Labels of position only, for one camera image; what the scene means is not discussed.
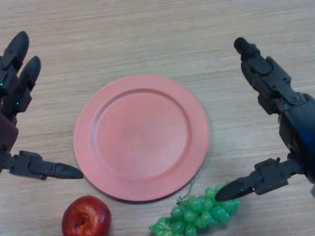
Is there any red apple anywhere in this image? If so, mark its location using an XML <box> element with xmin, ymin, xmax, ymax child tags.
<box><xmin>62</xmin><ymin>195</ymin><xmax>112</xmax><ymax>236</ymax></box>

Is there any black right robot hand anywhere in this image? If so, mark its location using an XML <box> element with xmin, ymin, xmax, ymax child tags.
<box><xmin>214</xmin><ymin>37</ymin><xmax>315</xmax><ymax>203</ymax></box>

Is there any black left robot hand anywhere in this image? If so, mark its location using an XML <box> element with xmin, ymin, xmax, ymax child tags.
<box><xmin>0</xmin><ymin>30</ymin><xmax>84</xmax><ymax>181</ymax></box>

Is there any green grapes bunch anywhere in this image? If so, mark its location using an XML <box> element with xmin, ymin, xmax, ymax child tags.
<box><xmin>149</xmin><ymin>168</ymin><xmax>241</xmax><ymax>236</ymax></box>

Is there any pink round plate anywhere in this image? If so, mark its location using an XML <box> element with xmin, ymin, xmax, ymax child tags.
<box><xmin>73</xmin><ymin>74</ymin><xmax>210</xmax><ymax>203</ymax></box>

